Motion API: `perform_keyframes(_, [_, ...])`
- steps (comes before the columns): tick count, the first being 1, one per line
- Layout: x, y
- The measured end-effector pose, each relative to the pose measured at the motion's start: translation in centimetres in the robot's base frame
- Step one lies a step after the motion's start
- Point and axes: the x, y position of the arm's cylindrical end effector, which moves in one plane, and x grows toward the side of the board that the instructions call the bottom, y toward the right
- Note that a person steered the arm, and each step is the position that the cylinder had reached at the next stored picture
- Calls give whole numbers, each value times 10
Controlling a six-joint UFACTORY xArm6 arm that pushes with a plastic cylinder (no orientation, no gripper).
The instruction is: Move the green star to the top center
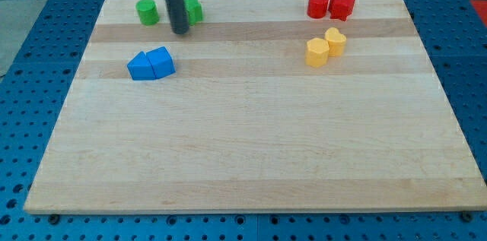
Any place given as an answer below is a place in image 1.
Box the green star block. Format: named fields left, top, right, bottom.
left=184, top=0, right=203, bottom=26

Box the red star block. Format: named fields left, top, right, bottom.
left=328, top=0, right=355, bottom=21

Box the light wooden board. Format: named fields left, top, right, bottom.
left=24, top=0, right=486, bottom=214

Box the blue cube block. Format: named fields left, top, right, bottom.
left=146, top=46, right=176, bottom=79

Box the yellow hexagon block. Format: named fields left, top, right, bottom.
left=305, top=37, right=329, bottom=68

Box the blue pentagon block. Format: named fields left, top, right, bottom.
left=126, top=52, right=155, bottom=81

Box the yellow heart block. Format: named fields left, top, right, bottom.
left=324, top=27, right=347, bottom=56

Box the red cylinder block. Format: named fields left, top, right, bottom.
left=307, top=0, right=329, bottom=19

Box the green cylinder block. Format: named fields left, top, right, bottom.
left=135, top=0, right=159, bottom=26

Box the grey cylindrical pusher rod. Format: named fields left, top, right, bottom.
left=156, top=0, right=191, bottom=36

